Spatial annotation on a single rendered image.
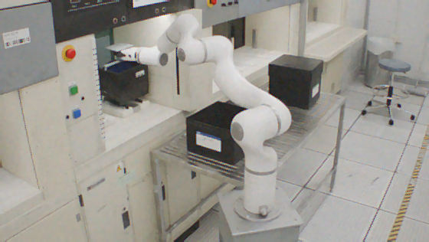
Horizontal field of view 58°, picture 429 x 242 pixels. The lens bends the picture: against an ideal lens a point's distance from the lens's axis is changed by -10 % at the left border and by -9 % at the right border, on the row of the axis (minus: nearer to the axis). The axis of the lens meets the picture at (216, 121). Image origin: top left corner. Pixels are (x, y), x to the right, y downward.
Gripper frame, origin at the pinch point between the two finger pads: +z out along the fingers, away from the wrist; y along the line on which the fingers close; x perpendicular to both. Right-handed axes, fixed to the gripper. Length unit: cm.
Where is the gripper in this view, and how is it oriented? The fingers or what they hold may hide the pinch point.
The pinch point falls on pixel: (120, 50)
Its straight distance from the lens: 222.4
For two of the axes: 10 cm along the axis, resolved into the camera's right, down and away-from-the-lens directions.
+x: 0.0, -9.1, -4.0
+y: 5.9, -3.3, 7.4
